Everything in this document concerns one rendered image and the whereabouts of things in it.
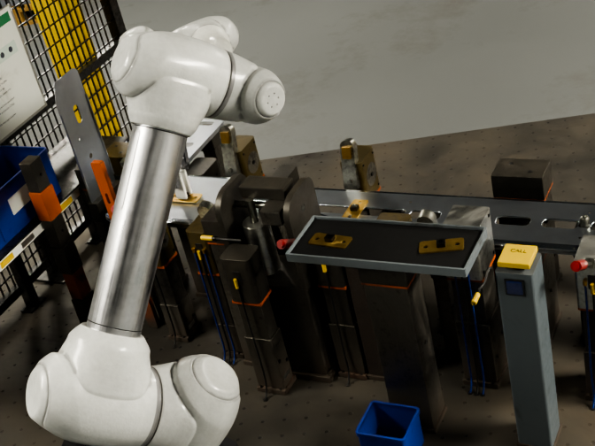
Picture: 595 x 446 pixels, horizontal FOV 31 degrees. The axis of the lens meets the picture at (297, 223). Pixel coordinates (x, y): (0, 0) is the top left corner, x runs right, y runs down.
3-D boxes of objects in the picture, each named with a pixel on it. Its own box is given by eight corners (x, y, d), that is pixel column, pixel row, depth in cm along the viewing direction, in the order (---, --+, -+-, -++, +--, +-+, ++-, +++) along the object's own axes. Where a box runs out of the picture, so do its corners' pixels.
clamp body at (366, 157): (400, 253, 286) (379, 139, 267) (385, 280, 277) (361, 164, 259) (378, 251, 289) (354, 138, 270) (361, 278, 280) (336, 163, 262)
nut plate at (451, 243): (464, 238, 203) (463, 233, 203) (463, 249, 200) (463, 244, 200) (420, 242, 205) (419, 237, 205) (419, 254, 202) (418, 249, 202)
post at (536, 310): (562, 426, 221) (544, 251, 198) (553, 453, 215) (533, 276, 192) (526, 421, 224) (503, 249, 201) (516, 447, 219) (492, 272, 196)
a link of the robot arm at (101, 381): (150, 462, 195) (33, 451, 183) (117, 435, 209) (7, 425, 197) (248, 48, 195) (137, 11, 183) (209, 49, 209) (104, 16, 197)
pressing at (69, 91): (117, 180, 289) (77, 65, 271) (93, 203, 280) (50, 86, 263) (115, 180, 289) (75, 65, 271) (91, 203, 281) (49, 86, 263)
